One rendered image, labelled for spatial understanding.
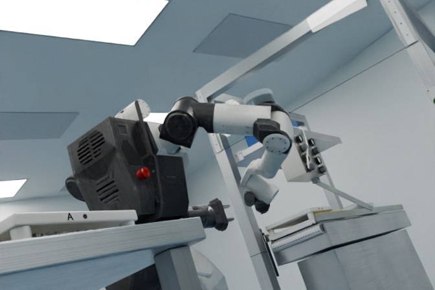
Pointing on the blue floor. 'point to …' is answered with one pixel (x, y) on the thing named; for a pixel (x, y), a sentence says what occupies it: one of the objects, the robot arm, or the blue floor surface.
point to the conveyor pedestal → (368, 266)
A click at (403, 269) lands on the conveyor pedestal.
